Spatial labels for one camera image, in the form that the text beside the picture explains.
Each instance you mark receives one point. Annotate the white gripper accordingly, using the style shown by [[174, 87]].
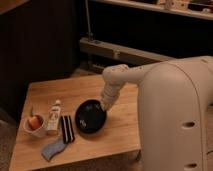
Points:
[[109, 95]]

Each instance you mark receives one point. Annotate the black ceramic bowl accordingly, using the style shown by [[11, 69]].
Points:
[[90, 117]]

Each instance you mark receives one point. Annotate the black striped rectangular case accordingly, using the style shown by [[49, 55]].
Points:
[[67, 129]]

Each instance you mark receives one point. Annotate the white lotion bottle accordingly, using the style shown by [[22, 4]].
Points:
[[54, 117]]

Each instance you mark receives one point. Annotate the blue-grey cloth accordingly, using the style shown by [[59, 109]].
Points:
[[52, 149]]

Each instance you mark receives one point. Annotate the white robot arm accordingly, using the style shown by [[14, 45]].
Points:
[[173, 97]]

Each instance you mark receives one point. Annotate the beige ceramic cup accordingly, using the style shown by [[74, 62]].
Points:
[[40, 132]]

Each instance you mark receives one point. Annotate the wooden table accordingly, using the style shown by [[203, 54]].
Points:
[[119, 134]]

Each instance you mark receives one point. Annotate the orange carrot toy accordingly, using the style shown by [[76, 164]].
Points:
[[34, 120]]

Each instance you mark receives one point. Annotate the vertical metal pole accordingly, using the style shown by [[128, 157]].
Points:
[[90, 35]]

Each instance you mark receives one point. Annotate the wooden shelf with items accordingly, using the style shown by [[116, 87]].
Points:
[[166, 6]]

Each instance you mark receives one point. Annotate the grey metal rail beam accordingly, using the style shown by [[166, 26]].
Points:
[[121, 53]]

